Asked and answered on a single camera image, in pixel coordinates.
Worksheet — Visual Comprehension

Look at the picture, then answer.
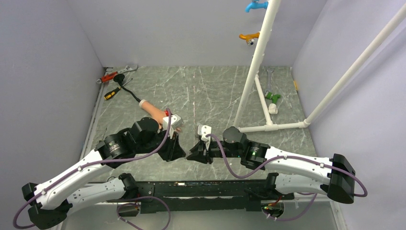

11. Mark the black hand stand cable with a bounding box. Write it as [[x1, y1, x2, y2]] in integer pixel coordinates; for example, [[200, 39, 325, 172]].
[[113, 73, 142, 103]]

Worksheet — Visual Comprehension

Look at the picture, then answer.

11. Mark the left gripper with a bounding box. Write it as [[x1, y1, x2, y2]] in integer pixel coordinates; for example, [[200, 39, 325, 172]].
[[135, 127, 186, 162]]

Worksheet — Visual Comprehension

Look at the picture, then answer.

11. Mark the mannequin practice hand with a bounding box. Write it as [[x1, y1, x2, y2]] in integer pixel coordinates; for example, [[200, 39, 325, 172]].
[[139, 99, 167, 128]]

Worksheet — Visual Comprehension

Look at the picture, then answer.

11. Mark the orange faucet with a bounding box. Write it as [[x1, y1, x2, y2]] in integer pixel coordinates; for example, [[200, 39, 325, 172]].
[[239, 32, 260, 46]]

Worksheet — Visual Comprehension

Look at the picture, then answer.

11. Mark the red handled adjustable wrench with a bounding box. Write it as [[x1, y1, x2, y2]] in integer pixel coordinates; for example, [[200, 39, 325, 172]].
[[96, 65, 139, 84]]

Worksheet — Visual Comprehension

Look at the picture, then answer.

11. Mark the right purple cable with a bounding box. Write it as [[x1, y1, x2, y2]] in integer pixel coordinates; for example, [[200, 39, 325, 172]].
[[205, 133, 369, 222]]

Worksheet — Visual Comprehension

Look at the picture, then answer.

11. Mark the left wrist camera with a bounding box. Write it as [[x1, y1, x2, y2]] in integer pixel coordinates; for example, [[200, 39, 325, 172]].
[[162, 113, 183, 138]]

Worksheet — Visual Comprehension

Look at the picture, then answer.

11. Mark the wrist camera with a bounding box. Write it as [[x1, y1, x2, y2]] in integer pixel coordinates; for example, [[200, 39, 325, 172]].
[[197, 124, 212, 142], [162, 113, 183, 138]]

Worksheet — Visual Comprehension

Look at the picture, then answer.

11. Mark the blue faucet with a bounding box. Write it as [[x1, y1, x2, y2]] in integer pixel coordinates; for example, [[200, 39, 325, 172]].
[[245, 0, 269, 12]]

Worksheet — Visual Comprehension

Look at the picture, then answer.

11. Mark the green faucet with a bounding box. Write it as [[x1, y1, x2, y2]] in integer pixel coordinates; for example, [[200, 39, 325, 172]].
[[264, 91, 281, 104]]

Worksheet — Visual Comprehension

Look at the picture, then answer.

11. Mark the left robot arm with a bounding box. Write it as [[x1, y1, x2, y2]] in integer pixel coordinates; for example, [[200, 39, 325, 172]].
[[22, 115, 186, 230]]

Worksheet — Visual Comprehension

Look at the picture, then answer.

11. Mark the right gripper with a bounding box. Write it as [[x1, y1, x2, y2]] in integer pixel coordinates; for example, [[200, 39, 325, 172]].
[[187, 138, 242, 164]]

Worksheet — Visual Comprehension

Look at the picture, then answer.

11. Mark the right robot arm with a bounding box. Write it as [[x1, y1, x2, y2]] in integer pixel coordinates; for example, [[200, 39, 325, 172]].
[[187, 126, 356, 204]]

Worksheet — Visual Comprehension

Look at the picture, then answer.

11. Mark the white pvc pipe frame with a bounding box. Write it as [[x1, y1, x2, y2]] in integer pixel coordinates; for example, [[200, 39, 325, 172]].
[[235, 0, 406, 134]]

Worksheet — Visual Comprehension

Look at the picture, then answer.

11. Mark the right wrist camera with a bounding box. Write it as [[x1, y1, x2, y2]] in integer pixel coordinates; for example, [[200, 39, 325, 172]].
[[197, 124, 212, 142]]

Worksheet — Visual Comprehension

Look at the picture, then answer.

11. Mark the silver spanner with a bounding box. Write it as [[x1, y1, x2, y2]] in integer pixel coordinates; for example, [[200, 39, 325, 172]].
[[265, 68, 274, 92]]

